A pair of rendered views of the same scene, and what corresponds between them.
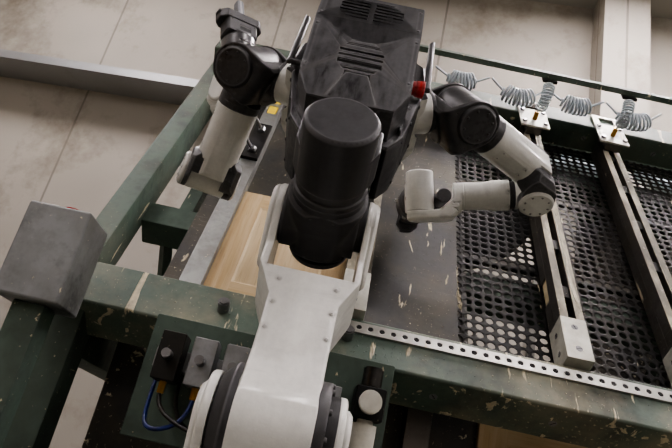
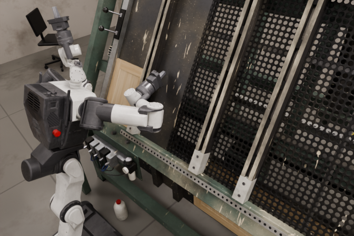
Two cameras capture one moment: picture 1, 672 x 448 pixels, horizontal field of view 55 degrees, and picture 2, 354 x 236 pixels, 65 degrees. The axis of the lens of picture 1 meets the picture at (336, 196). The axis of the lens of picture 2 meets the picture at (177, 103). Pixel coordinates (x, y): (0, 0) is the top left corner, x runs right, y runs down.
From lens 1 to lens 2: 2.03 m
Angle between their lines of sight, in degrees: 72
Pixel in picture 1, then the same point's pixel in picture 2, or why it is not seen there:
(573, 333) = (195, 159)
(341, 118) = (25, 170)
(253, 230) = (117, 81)
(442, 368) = (150, 160)
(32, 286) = not seen: hidden behind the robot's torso
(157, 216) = (100, 67)
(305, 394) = (58, 211)
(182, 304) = not seen: hidden behind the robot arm
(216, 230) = (105, 86)
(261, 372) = (53, 202)
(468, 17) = not seen: outside the picture
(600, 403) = (194, 189)
